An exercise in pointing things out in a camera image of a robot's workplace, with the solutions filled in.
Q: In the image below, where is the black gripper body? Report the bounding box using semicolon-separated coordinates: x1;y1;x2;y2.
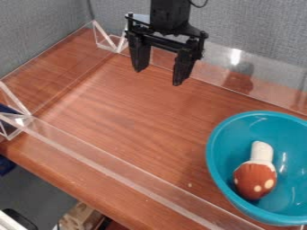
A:
125;0;209;59

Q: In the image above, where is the red white toy mushroom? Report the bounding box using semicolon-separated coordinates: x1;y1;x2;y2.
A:
233;141;278;200

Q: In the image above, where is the black white object bottom left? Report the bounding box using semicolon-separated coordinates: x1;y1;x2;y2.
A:
0;208;39;230

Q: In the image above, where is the blue plastic bowl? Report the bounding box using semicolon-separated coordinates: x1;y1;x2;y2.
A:
206;111;307;226

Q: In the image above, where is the clear acrylic front barrier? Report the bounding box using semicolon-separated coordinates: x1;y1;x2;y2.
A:
0;82;265;230

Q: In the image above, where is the blue object left edge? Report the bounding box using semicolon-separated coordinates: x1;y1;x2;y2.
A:
0;103;18;176

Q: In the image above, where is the clear acrylic barrier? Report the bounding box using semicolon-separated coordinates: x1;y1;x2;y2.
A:
91;21;307;116
0;82;265;230

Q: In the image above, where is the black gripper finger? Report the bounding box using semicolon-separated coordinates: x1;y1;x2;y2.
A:
129;33;151;72
173;49;195;86

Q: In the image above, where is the wooden block under table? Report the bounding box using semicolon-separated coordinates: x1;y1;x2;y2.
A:
61;202;106;230

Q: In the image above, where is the clear acrylic back barrier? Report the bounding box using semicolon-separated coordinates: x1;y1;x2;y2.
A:
91;21;307;116

